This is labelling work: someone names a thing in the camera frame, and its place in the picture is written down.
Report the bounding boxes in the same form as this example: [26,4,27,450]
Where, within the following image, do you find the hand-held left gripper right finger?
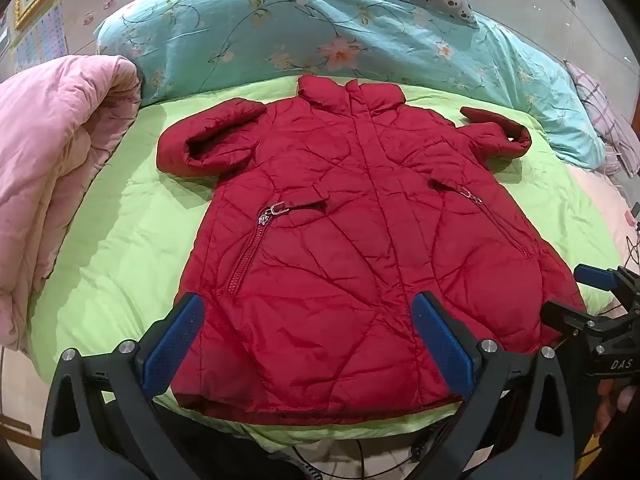
[410,290,583,480]

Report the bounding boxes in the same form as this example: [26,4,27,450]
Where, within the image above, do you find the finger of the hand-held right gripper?
[573,263,640,307]
[541,300,603,343]

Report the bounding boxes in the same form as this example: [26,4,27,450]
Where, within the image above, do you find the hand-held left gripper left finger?
[41,292,206,480]

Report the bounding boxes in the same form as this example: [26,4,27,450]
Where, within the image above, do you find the red puffer jacket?
[156,75,587,426]

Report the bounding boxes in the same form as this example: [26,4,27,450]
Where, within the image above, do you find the person's right hand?
[592,377,640,442]

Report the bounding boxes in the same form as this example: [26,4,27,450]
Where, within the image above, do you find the pale pink bed sheet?
[560,162,640,281]

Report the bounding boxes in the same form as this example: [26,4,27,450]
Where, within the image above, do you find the plaid pink pillow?
[564,60,640,179]

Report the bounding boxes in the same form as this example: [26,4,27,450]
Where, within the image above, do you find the pink quilt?
[0,54,144,353]

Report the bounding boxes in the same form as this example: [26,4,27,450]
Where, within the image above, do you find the blue floral quilt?
[95,0,608,171]

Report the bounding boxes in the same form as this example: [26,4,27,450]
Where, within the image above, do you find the dotted wall poster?
[14,2,69,74]

